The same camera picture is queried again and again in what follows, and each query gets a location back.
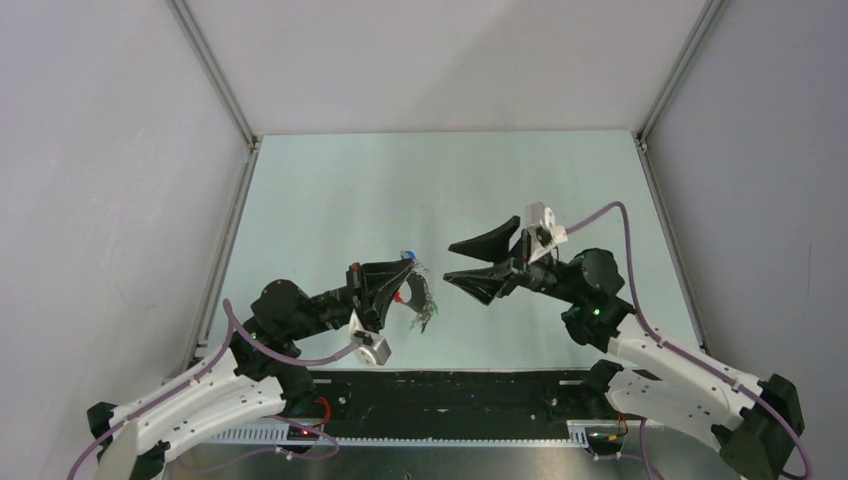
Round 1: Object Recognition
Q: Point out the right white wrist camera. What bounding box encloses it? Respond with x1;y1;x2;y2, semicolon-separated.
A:
525;202;568;263

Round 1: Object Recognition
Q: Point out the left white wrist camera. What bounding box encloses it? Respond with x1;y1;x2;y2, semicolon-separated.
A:
348;311;392;366

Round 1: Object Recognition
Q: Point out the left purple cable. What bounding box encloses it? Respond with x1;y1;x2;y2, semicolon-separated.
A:
66;299;362;480

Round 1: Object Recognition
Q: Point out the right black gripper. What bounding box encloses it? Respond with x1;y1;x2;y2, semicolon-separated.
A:
442;216;581;306

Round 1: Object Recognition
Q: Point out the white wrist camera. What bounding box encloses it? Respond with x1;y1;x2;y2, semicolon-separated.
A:
525;202;568;263
348;311;392;366

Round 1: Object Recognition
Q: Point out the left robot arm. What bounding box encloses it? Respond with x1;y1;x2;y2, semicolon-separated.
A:
67;257;419;479

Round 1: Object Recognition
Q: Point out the right aluminium frame post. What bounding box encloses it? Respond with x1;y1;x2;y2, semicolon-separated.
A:
635;0;731;152

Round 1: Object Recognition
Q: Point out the left aluminium frame post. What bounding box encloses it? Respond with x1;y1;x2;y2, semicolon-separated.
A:
166;0;258;152

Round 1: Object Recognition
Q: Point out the aluminium frame post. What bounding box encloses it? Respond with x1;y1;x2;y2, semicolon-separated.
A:
166;0;258;152
635;0;731;152

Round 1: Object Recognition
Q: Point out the red-handled key organizer with rings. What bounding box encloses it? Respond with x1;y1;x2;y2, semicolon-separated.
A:
394;270;438;334

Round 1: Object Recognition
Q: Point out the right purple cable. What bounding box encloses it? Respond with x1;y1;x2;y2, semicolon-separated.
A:
564;201;816;480

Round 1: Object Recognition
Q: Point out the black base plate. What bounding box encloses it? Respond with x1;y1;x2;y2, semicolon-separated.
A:
281;370;638;436

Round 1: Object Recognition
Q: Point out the grey cable duct rail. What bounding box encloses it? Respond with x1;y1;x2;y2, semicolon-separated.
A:
207;422;589;448

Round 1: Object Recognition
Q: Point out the purple cable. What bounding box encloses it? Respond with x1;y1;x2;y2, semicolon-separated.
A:
564;201;816;480
66;299;362;480

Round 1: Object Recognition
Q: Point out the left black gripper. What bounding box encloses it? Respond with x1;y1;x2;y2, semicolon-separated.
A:
287;258;415;340

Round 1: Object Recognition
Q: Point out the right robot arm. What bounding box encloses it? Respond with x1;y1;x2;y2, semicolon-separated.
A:
445;217;804;479

